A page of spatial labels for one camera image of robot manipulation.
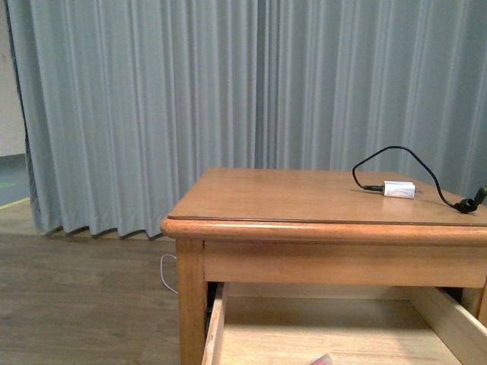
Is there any wooden drawer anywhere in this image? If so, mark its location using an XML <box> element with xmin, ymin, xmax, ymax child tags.
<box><xmin>202</xmin><ymin>283</ymin><xmax>486</xmax><ymax>364</ymax></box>

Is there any pink marker with white cap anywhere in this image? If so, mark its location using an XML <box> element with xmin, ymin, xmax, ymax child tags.
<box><xmin>309</xmin><ymin>354</ymin><xmax>333</xmax><ymax>365</ymax></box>

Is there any grey-blue curtain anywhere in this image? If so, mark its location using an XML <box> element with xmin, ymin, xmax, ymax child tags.
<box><xmin>5</xmin><ymin>1</ymin><xmax>486</xmax><ymax>236</ymax></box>

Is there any black charging cable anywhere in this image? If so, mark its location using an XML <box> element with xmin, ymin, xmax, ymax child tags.
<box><xmin>352</xmin><ymin>145</ymin><xmax>487</xmax><ymax>214</ymax></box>

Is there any white cable on floor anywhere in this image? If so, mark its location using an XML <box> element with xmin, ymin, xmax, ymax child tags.
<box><xmin>160</xmin><ymin>253</ymin><xmax>179</xmax><ymax>294</ymax></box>

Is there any wooden nightstand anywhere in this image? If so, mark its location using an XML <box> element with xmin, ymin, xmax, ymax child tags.
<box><xmin>161</xmin><ymin>168</ymin><xmax>486</xmax><ymax>364</ymax></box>

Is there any white power adapter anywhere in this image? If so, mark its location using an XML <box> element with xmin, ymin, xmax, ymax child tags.
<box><xmin>383</xmin><ymin>180</ymin><xmax>422</xmax><ymax>199</ymax></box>

